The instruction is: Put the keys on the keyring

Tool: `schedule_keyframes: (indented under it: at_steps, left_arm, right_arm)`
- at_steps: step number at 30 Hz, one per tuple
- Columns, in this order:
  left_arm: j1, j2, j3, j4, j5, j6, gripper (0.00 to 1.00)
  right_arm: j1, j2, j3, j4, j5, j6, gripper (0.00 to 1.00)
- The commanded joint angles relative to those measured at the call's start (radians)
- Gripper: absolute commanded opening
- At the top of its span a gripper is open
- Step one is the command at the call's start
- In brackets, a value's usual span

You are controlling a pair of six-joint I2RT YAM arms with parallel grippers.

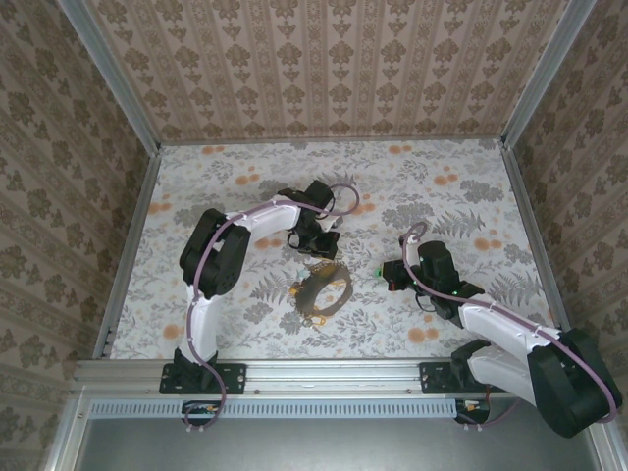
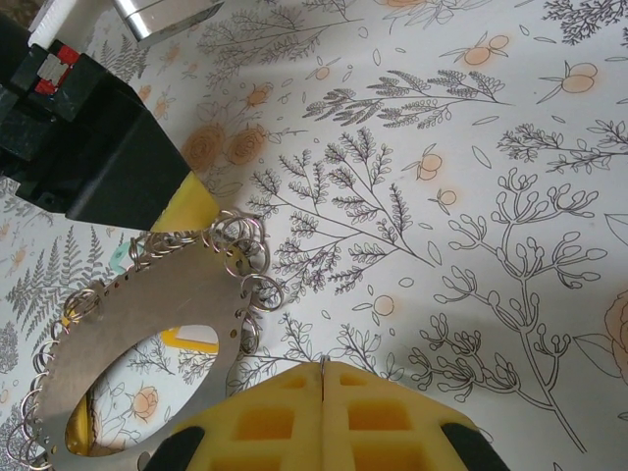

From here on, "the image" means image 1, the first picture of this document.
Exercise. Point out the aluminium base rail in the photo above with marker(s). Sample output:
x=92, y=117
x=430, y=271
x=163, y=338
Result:
x=333, y=378

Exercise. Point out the grey metal sheet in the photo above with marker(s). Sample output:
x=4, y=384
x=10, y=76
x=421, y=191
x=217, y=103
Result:
x=333, y=446

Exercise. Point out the green head key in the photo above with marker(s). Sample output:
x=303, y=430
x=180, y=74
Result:
x=379, y=272

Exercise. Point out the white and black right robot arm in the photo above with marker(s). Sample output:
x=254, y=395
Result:
x=495, y=373

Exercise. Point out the aluminium frame post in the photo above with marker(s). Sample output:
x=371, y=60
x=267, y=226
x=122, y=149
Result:
x=113, y=83
x=544, y=73

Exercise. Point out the black connector board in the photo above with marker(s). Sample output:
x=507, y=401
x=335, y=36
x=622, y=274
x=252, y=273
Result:
x=201, y=409
x=473, y=409

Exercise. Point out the keyring with brass keys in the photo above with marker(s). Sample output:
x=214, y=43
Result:
x=308, y=294

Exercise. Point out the aluminium table side rail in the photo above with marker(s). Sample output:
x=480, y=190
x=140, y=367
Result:
x=529, y=221
x=135, y=221

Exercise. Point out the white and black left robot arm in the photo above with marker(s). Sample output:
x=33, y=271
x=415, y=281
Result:
x=208, y=324

